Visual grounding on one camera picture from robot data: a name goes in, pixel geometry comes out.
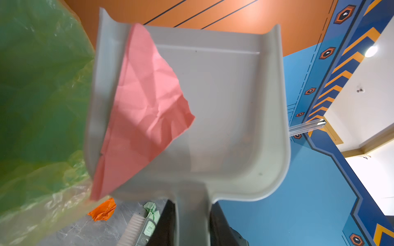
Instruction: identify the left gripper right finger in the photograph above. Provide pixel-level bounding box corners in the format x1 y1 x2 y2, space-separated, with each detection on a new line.
210 202 239 246

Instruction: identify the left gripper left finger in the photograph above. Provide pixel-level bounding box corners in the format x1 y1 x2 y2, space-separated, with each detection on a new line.
147 200 176 246

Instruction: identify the grey-blue hand brush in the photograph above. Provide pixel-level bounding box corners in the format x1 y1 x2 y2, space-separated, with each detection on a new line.
117 214 157 246

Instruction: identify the grey-blue plastic dustpan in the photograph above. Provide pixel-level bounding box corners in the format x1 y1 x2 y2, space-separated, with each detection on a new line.
84 8 290 246

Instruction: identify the large crumpled orange paper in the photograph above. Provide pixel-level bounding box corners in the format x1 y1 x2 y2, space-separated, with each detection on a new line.
87 198 117 221

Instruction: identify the large light green paper scrap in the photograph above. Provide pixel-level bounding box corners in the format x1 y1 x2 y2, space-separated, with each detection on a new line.
143 202 161 237

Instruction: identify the pink paper scrap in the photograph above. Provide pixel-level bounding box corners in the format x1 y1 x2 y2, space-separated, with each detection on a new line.
91 24 195 200

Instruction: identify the clear yellow bin liner bag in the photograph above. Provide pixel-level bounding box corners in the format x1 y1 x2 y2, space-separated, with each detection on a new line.
1 1 97 246

